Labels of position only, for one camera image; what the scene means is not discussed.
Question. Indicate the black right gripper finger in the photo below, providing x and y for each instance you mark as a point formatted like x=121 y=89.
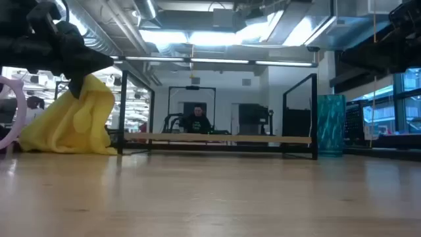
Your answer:
x=388 y=56

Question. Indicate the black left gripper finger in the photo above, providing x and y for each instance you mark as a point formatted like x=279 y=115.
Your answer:
x=75 y=85
x=89 y=59

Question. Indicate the yellow cloth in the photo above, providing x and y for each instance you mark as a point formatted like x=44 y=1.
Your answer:
x=72 y=125

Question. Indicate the pink mug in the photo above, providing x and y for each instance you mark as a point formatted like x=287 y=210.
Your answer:
x=21 y=108

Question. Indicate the teal plastic tumbler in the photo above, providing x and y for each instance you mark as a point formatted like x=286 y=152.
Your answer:
x=330 y=125

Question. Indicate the person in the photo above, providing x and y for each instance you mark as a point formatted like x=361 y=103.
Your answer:
x=197 y=123
x=33 y=108

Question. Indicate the black mesh cabinet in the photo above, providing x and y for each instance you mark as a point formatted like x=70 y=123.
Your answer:
x=355 y=121

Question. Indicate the black flat panel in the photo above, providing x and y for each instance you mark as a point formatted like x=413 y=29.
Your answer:
x=296 y=121

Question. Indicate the long white light bar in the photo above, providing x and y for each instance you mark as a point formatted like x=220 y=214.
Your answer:
x=217 y=61

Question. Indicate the black monitor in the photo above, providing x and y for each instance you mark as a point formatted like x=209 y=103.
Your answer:
x=251 y=115

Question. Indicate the black metal frame stand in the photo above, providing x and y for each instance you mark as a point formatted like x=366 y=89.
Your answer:
x=192 y=88

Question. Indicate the wooden shelf black metal frame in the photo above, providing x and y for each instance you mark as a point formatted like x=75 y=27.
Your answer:
x=213 y=138

